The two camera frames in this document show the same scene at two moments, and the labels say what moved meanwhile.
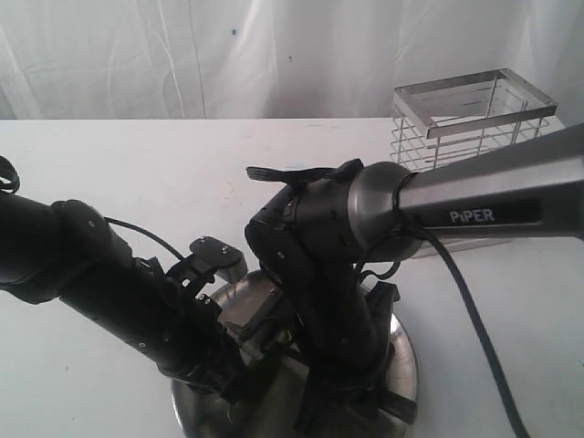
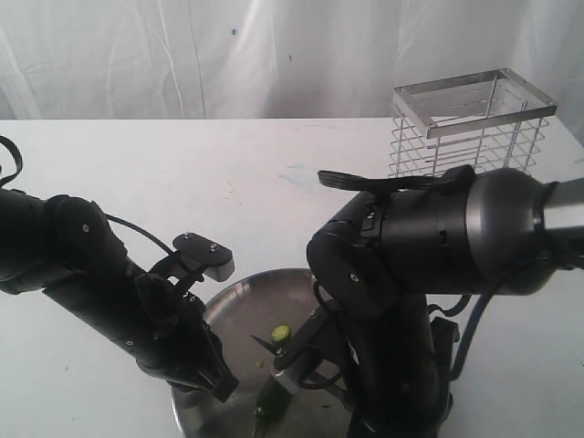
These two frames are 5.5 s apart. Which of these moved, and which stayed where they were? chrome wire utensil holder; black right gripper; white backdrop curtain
Moved: black right gripper
Stayed: white backdrop curtain; chrome wire utensil holder
